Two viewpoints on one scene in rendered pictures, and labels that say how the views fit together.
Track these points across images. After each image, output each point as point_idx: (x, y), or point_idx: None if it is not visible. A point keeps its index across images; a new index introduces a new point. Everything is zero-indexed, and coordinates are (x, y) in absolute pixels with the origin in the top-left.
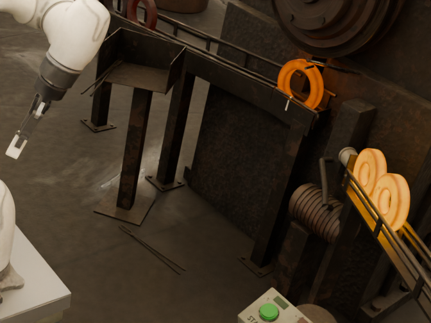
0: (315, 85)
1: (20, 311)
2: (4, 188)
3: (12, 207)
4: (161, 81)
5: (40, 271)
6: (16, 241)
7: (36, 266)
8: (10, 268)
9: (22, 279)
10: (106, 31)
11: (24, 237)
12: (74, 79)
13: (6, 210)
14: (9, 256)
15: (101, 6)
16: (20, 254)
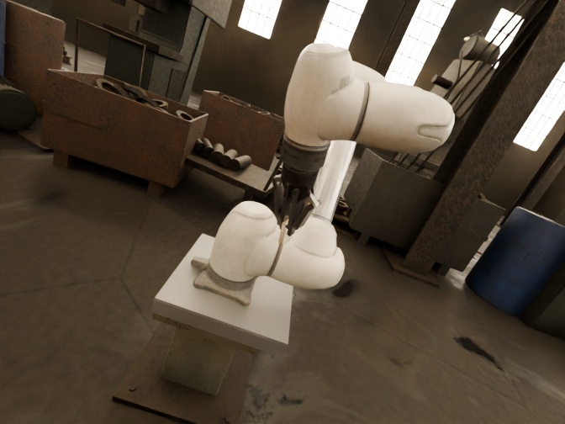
0: None
1: (176, 268)
2: (245, 213)
3: (230, 225)
4: None
5: (195, 303)
6: (240, 319)
7: (203, 305)
8: (213, 283)
9: (198, 283)
10: (298, 73)
11: (241, 326)
12: (282, 145)
13: (229, 217)
14: (213, 261)
15: (321, 44)
16: (225, 309)
